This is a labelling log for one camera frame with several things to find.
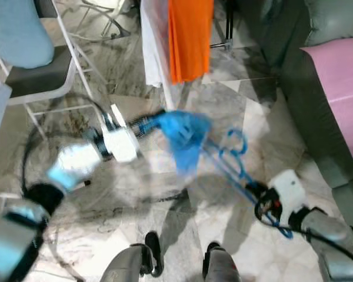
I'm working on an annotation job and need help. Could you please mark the grey robot left leg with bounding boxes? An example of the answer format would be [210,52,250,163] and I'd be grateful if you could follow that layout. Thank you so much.
[100,231,162,282]

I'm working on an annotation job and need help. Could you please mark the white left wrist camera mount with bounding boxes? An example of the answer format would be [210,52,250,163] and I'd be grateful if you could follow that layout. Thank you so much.
[100,105,142,164]

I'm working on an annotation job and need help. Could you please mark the blue towel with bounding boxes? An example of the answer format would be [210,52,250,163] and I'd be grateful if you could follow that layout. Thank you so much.
[156,110,212,175]

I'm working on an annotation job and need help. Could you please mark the white wire frame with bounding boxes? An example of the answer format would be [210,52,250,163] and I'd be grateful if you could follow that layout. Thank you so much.
[59,0,139,39]

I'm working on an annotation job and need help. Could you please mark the white shirt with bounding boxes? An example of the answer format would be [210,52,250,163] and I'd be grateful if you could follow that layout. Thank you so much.
[141,0,171,89]

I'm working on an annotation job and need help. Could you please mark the grey robot right leg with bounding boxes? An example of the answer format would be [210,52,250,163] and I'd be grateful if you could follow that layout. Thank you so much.
[202,241,242,282]

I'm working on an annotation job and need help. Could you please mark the orange shirt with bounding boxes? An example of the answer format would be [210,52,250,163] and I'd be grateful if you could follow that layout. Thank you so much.
[168,0,214,83]

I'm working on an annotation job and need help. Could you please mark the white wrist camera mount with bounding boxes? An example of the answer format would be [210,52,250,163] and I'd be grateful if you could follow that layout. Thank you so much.
[100,105,142,164]
[269,169,312,219]

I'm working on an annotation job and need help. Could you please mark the light blue cushion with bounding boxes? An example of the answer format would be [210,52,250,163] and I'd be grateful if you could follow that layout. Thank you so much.
[0,0,55,68]

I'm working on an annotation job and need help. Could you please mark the white folding chair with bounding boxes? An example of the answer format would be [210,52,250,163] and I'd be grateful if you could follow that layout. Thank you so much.
[0,0,104,142]

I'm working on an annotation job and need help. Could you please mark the dark green sofa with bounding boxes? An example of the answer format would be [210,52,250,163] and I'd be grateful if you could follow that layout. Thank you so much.
[229,0,353,218]

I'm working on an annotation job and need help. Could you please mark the pink mat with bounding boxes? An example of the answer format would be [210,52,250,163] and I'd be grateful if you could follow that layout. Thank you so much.
[301,38,353,159]

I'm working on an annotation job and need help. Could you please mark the blue plastic hanger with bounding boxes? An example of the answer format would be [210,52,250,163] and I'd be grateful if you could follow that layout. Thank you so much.
[200,128,295,239]
[200,147,295,239]

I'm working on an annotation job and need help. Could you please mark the grey robot leg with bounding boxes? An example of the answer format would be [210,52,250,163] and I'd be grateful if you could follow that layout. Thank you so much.
[100,231,162,282]
[202,241,242,282]

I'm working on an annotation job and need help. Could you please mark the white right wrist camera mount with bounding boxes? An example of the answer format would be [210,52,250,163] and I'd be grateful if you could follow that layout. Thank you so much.
[269,169,312,219]

